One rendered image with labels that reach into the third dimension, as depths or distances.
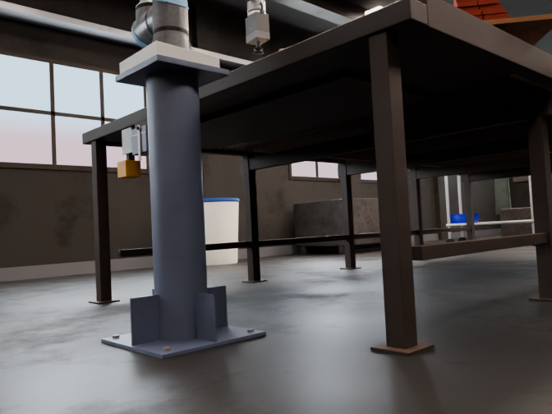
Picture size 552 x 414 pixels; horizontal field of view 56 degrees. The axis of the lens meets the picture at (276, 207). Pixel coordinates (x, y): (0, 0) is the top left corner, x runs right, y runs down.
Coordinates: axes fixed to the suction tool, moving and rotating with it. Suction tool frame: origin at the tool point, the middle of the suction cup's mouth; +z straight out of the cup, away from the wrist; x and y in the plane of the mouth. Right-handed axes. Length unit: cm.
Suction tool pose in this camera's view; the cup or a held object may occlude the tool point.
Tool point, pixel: (258, 52)
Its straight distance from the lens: 222.4
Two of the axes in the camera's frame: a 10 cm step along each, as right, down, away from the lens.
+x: -8.3, 0.2, -5.5
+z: 0.5, 10.0, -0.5
